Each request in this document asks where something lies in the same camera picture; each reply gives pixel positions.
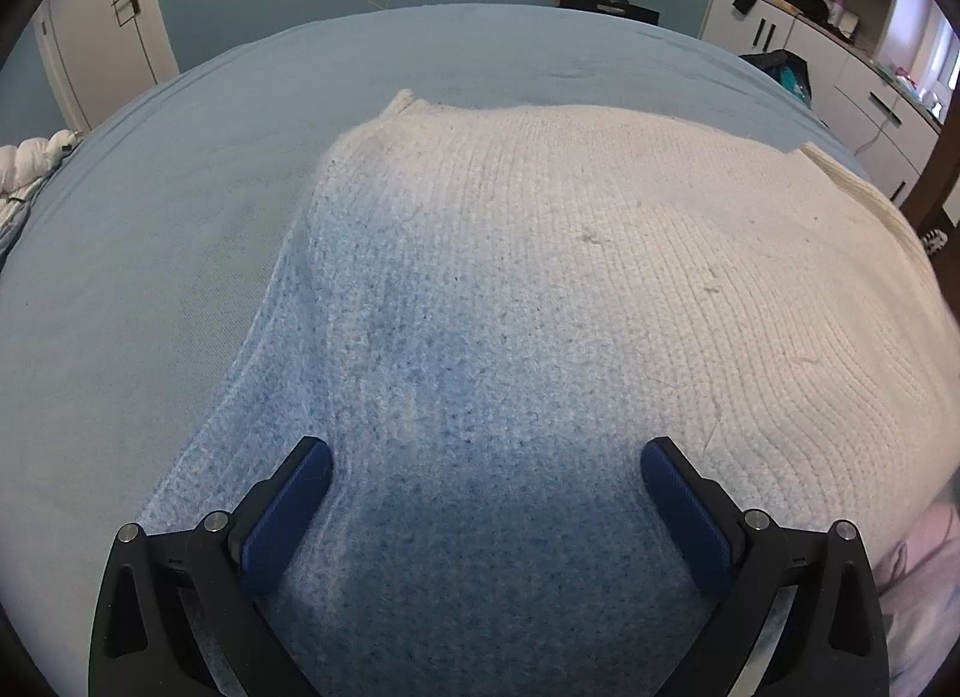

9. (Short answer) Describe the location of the white low cabinet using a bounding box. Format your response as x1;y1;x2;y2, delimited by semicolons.
699;0;942;203

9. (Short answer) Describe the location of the black box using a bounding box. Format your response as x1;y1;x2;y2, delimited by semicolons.
555;0;661;27

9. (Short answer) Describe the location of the pink clothing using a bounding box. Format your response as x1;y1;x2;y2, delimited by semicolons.
874;502;960;697

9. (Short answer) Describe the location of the window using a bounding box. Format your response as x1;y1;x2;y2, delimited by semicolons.
877;0;960;98

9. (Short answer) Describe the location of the brown wooden chair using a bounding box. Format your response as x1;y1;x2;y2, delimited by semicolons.
900;119;960;229

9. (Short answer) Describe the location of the dark bag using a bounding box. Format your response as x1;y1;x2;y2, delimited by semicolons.
739;49;815;106

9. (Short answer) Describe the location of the blue and cream knit sweater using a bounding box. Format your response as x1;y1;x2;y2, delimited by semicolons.
139;88;960;697

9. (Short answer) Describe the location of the white door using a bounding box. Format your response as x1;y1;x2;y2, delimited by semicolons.
34;0;181;132

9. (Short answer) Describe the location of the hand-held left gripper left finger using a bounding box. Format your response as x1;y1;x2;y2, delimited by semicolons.
88;435;335;697

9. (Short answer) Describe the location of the white puffy quilt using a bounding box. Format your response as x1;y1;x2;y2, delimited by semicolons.
0;129;85;192

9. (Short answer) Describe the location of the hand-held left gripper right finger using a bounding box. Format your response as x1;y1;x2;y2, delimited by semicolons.
641;436;891;697

